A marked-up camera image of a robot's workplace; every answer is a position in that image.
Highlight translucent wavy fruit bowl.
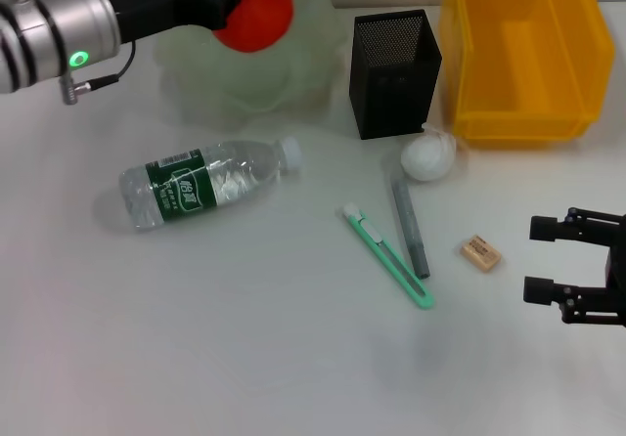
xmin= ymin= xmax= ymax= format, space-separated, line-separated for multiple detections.
xmin=154 ymin=0 xmax=342 ymax=127

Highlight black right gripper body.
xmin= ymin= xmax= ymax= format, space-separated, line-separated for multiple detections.
xmin=604 ymin=246 xmax=626 ymax=316

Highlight beige eraser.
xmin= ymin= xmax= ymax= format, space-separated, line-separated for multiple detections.
xmin=459 ymin=233 xmax=503 ymax=275

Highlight black mesh pen holder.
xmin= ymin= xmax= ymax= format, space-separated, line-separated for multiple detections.
xmin=348 ymin=9 xmax=444 ymax=142

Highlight water bottle green label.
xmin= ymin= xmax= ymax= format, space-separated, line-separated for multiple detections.
xmin=118 ymin=136 xmax=304 ymax=235

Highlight yellow plastic bin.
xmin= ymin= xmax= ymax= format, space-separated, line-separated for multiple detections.
xmin=437 ymin=0 xmax=616 ymax=152

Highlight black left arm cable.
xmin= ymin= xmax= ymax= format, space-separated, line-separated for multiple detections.
xmin=59 ymin=42 xmax=138 ymax=106

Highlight white paper ball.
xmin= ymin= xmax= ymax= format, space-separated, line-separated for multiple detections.
xmin=399 ymin=123 xmax=461 ymax=183

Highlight grey marker pen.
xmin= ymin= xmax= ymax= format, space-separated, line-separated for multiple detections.
xmin=389 ymin=169 xmax=432 ymax=281

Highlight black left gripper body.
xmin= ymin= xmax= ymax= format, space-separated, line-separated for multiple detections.
xmin=100 ymin=0 xmax=229 ymax=44

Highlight red-orange fruit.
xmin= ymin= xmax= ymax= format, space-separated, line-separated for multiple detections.
xmin=214 ymin=0 xmax=295 ymax=54

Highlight green utility knife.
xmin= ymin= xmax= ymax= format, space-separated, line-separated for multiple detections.
xmin=340 ymin=203 xmax=435 ymax=311

